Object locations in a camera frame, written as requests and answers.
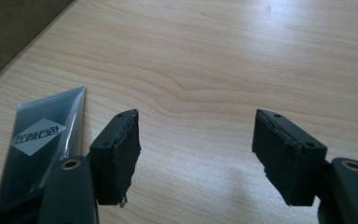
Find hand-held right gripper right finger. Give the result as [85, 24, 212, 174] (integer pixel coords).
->
[251, 108, 328, 207]

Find dark plastic packet white label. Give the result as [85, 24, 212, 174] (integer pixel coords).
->
[0, 86, 87, 208]

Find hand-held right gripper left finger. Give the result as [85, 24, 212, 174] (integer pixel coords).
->
[88, 108, 142, 208]

